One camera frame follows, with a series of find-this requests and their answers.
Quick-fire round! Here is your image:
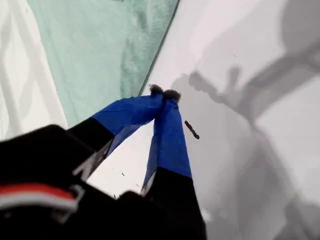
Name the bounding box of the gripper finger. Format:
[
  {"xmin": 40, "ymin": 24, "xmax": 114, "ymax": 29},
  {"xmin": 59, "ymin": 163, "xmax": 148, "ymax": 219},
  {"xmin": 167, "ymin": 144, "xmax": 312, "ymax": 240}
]
[
  {"xmin": 65, "ymin": 84, "xmax": 165, "ymax": 182},
  {"xmin": 140, "ymin": 89, "xmax": 207, "ymax": 226}
]

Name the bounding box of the pale green T-shirt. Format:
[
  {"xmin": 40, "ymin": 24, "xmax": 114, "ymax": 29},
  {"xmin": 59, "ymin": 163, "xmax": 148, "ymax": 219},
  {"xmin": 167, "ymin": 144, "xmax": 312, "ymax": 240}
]
[{"xmin": 26, "ymin": 0, "xmax": 181, "ymax": 130}]

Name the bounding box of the small black scrap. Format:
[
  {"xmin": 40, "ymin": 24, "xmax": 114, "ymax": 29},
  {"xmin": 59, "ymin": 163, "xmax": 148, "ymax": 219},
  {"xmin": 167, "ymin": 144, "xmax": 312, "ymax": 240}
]
[{"xmin": 184, "ymin": 120, "xmax": 201, "ymax": 140}]

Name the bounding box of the red white servo wire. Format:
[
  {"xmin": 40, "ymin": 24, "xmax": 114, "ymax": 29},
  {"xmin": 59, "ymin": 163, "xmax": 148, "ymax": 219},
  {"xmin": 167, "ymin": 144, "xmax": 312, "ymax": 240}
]
[{"xmin": 0, "ymin": 184, "xmax": 86, "ymax": 224}]

